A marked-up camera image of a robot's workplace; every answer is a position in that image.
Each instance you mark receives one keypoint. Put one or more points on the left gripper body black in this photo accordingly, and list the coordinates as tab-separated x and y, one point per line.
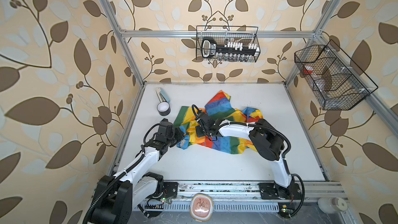
175	136

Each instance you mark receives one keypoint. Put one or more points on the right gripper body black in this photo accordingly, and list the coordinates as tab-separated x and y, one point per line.
200	131

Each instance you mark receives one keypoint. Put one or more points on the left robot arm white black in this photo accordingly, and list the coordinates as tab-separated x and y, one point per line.
116	196

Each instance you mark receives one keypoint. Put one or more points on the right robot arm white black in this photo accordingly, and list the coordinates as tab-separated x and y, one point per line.
270	144

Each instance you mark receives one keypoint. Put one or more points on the black tape roll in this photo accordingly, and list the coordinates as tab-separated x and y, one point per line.
164	108

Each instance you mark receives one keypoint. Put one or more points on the pink round timer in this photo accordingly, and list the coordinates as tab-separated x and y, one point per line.
201	207

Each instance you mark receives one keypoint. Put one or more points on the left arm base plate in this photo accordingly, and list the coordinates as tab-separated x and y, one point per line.
169	189

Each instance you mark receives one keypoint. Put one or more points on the black socket set rail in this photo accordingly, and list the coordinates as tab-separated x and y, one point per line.
210	48

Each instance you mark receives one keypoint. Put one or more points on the back wire basket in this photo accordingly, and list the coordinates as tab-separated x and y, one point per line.
222	34

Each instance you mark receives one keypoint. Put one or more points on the wire basket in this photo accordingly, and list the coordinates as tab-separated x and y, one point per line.
222	34
338	82

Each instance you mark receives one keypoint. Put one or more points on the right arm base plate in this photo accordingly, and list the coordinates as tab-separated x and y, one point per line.
273	191

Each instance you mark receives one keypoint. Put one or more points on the right wire basket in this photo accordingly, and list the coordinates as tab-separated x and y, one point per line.
338	82

